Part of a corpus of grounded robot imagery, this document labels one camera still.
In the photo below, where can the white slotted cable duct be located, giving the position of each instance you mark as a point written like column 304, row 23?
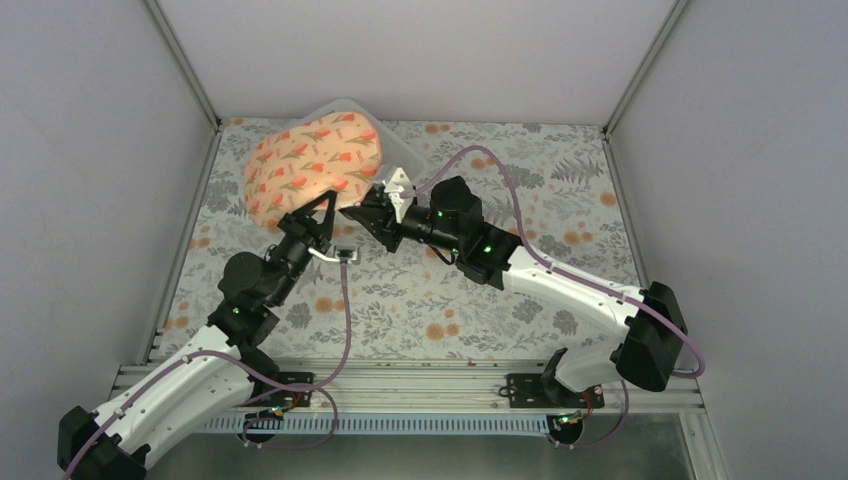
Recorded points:
column 508, row 424

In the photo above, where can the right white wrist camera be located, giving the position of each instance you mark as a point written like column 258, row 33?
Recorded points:
column 397, row 189

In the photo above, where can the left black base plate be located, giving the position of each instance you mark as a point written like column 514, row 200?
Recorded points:
column 285, row 399

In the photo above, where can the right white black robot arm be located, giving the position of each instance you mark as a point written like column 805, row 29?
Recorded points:
column 642, row 328

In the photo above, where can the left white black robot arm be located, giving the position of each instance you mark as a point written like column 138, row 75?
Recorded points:
column 222, row 365

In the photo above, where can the aluminium rail frame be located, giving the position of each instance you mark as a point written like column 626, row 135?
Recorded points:
column 438, row 386

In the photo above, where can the white plastic basket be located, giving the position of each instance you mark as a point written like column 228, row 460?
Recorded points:
column 396, row 152

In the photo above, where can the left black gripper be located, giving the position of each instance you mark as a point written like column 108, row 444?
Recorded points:
column 303, row 230

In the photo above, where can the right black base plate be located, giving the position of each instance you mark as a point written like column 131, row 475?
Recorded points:
column 528, row 391

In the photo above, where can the floral patterned table mat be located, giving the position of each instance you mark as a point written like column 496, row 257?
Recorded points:
column 552, row 181

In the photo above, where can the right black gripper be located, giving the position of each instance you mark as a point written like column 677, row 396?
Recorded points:
column 382, row 225

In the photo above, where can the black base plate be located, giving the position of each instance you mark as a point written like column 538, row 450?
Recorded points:
column 285, row 399
column 528, row 391

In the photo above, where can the peach floral mesh laundry bag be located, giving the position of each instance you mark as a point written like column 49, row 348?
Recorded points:
column 339, row 152

